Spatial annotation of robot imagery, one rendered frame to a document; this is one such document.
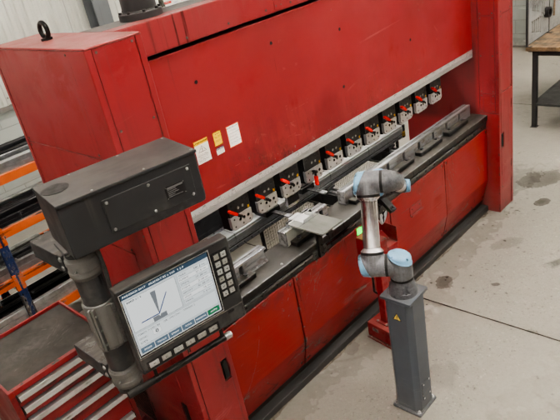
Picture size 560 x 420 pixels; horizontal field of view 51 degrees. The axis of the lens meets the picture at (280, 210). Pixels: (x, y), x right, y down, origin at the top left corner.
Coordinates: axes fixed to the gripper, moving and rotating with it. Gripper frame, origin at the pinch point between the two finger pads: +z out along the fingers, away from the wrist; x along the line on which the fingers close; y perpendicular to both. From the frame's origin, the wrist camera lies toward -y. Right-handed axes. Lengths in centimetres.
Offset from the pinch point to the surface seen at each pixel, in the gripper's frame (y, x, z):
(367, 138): 37, -28, -35
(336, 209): 32.9, 7.1, -0.3
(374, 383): -29, 44, 81
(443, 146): 34, -106, 1
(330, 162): 31.9, 9.5, -35.0
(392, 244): -6.5, -0.2, 13.1
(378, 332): -5, 14, 76
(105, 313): -34, 181, -68
